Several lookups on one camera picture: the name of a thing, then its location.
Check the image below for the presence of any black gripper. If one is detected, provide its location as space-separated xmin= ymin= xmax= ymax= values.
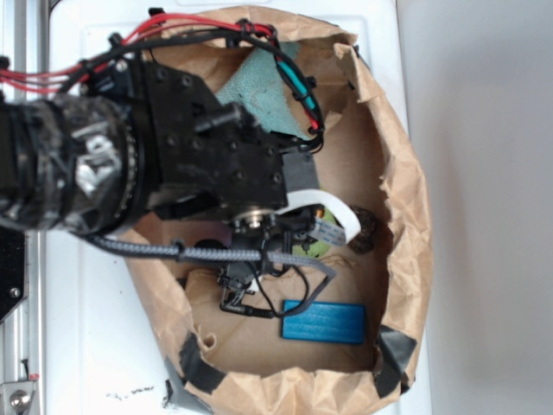
xmin=88 ymin=59 xmax=319 ymax=221

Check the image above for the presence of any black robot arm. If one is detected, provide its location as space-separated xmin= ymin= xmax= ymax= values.
xmin=1 ymin=59 xmax=318 ymax=236

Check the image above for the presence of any teal microfibre cloth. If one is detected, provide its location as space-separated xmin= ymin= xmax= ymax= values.
xmin=216 ymin=48 xmax=310 ymax=141

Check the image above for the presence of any dark brown pine cone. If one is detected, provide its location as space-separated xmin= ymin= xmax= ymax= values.
xmin=347 ymin=205 xmax=378 ymax=255

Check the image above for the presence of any blue rectangular block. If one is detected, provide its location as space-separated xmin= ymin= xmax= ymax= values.
xmin=282 ymin=302 xmax=365 ymax=345

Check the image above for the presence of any brown paper bag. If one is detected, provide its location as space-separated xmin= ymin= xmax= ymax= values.
xmin=127 ymin=5 xmax=433 ymax=414

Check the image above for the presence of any grey braided cable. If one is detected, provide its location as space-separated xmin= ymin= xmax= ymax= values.
xmin=86 ymin=233 xmax=338 ymax=319

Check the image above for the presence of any red and black wire bundle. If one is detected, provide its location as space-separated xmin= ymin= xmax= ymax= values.
xmin=0 ymin=12 xmax=327 ymax=155

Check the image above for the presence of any white flat ribbon cable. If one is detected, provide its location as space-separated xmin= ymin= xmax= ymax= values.
xmin=274 ymin=188 xmax=362 ymax=244

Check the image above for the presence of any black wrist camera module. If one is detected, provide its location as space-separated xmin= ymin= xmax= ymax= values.
xmin=218 ymin=205 xmax=326 ymax=319

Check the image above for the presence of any aluminium frame rail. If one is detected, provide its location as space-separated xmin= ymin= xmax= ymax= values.
xmin=1 ymin=1 xmax=49 ymax=414

